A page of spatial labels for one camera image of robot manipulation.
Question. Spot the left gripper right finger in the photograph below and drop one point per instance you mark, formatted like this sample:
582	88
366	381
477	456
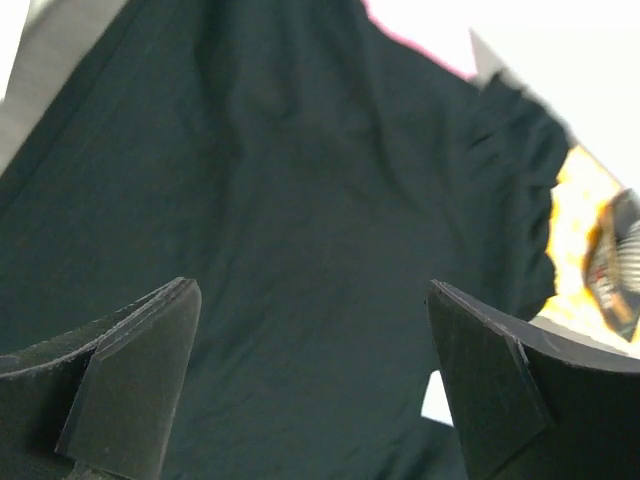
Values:
527	403

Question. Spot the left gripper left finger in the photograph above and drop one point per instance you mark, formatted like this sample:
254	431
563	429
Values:
99	402

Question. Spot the orange checkered cloth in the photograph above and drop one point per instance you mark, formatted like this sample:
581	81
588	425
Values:
584	188

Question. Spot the black t shirt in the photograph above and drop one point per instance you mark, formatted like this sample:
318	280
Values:
313	176

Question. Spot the black floral square plate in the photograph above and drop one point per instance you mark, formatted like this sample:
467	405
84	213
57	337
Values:
619	307

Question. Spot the grey striped ceramic cup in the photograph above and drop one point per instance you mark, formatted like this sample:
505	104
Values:
626	231

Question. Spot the pink folded towel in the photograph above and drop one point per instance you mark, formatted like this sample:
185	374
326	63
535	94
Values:
438	29

